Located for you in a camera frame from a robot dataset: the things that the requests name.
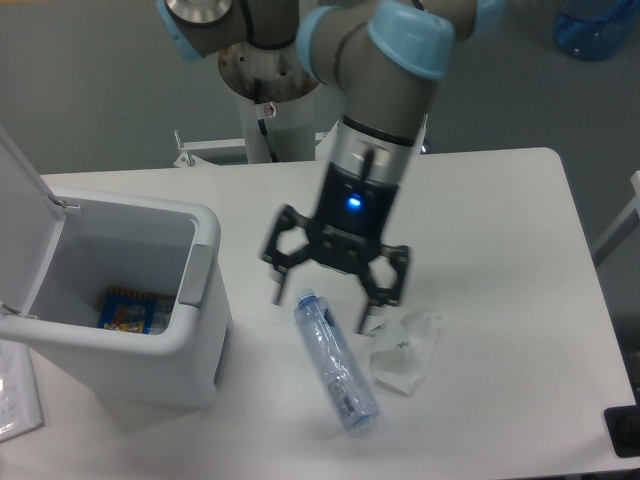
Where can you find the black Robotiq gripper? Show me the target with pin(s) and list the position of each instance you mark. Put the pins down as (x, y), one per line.
(350, 220)

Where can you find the white push-lid trash can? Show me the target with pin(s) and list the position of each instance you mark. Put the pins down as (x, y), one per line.
(64, 250)

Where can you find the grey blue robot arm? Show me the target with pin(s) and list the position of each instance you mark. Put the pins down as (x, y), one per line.
(386, 58)

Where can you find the crumpled clear plastic wrapper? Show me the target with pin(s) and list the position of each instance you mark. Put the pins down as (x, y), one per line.
(402, 348)

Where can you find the clear plastic water bottle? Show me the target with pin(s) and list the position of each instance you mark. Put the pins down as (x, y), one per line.
(335, 363)

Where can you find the colourful snack bag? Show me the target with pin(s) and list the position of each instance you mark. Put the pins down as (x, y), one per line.
(133, 311)

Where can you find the black device at table edge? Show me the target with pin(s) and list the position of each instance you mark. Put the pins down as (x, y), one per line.
(623, 426)

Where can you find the blue water jug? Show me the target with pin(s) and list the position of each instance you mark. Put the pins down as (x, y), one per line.
(593, 30)

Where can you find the white notebook paper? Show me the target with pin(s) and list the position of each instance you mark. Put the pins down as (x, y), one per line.
(21, 410)

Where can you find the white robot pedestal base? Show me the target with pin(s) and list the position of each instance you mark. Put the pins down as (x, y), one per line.
(276, 103)

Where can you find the white frame at right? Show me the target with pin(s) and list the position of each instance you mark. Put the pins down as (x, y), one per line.
(625, 222)

